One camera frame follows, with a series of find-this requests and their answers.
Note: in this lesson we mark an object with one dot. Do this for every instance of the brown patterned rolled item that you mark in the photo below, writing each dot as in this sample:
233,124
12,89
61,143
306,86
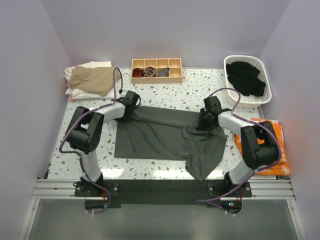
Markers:
150,72

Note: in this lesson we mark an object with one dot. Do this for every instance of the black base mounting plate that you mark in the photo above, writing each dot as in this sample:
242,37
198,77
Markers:
145,192

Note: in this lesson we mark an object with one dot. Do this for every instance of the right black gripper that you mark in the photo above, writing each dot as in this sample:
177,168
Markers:
201,124

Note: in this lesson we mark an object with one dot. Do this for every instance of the beige folded shirt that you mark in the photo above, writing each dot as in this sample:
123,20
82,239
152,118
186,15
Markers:
98,80

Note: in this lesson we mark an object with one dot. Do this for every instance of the dark grey t-shirt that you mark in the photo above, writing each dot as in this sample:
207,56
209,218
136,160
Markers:
169,134

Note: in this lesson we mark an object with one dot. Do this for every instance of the orange tie-dye folded shirt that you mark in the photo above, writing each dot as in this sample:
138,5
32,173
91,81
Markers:
283,167

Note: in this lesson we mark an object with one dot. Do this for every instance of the wooden compartment tray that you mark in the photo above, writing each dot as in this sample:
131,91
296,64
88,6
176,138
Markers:
174,65

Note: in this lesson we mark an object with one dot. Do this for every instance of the aluminium rail frame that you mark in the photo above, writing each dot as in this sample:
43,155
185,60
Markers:
261,189

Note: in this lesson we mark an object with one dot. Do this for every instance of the orange black rolled item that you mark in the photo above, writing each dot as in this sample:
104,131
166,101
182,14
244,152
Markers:
138,72

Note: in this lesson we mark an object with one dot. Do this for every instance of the black garment in basket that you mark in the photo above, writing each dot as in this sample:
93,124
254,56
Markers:
244,78

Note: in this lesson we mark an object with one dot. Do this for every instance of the white folded shirt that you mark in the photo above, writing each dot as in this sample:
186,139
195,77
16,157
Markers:
77,94

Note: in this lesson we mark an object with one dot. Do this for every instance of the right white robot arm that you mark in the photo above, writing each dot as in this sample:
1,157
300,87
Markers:
259,145

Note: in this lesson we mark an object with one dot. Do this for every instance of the white perforated laundry basket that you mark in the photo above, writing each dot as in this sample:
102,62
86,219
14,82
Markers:
250,101

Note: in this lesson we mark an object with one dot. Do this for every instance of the dark grey folded item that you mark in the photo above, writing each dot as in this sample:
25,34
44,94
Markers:
163,72

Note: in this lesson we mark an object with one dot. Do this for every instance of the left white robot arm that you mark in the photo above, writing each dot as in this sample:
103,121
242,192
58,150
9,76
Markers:
84,132

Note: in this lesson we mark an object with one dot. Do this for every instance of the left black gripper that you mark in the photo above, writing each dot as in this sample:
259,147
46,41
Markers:
122,119

